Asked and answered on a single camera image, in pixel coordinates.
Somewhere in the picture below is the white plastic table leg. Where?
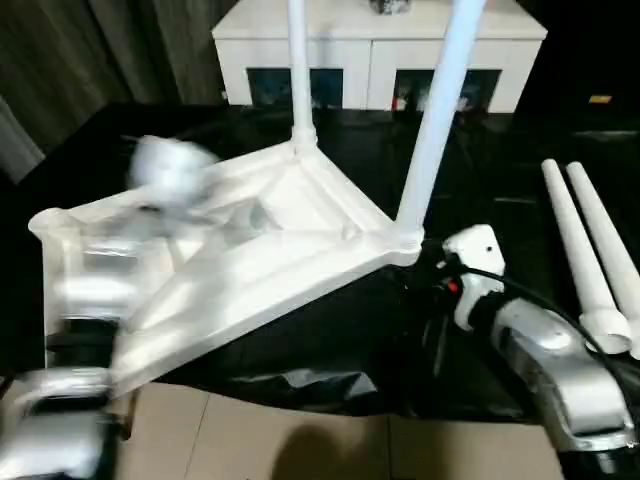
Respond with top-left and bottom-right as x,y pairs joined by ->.
286,0 -> 320,151
566,162 -> 640,360
393,0 -> 489,252
541,158 -> 634,354

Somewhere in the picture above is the white plastic table top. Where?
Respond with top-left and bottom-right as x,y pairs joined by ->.
27,127 -> 424,401

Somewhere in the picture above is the black mat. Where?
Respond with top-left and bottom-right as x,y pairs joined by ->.
0,102 -> 640,426

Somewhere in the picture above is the white cabinet with glass doors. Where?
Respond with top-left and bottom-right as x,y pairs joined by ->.
210,0 -> 550,112

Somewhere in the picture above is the dark crumpled plastic bag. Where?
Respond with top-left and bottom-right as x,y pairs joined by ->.
368,0 -> 414,16

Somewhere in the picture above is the grey curtain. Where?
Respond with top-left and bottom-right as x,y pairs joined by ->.
0,0 -> 226,184

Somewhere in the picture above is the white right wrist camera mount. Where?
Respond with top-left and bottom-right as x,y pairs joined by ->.
441,224 -> 509,332

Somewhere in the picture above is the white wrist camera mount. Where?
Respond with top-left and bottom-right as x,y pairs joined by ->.
441,224 -> 509,332
127,136 -> 220,210

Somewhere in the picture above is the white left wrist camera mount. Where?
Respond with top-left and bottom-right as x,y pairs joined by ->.
127,136 -> 220,210

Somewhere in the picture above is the black folding table frame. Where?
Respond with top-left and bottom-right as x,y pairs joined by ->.
113,392 -> 140,444

